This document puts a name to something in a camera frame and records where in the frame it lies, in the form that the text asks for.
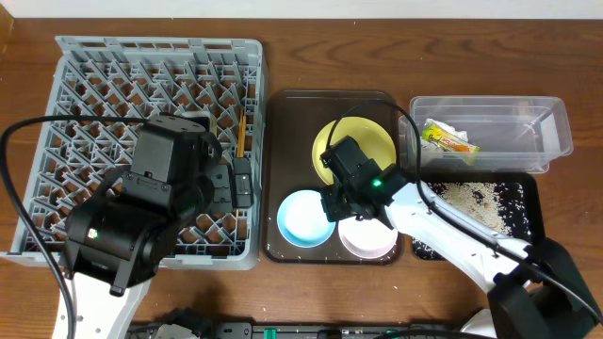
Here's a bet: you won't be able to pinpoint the dark brown serving tray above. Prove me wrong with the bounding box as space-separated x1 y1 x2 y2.
260 90 404 266

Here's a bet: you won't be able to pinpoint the grey dishwasher rack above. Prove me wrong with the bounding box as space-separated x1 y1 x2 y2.
24 36 268 254

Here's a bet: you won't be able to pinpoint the white bowl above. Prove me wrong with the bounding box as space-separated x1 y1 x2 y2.
337 218 399 259

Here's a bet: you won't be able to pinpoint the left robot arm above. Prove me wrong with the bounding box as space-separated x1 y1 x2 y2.
53 115 253 338

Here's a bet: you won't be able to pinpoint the yellow plate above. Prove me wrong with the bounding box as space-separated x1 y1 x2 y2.
312 117 397 185

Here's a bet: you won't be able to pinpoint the green snack wrapper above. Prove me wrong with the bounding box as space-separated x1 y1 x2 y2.
422 120 480 153

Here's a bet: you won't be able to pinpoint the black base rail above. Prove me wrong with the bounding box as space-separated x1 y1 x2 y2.
125 308 454 339

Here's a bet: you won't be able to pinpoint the clear plastic bin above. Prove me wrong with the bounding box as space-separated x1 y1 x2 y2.
409 96 574 173

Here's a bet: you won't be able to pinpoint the light blue bowl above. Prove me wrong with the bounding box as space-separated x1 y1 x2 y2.
277 189 335 249

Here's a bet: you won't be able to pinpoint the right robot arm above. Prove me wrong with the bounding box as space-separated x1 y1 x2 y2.
320 137 602 338

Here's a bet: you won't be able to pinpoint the black tray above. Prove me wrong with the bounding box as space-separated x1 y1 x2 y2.
423 172 546 244

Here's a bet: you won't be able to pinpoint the spilled rice scraps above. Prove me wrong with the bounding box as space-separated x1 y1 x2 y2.
428 182 532 242

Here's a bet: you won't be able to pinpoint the white tissue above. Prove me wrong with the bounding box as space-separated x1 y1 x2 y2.
420 119 468 162

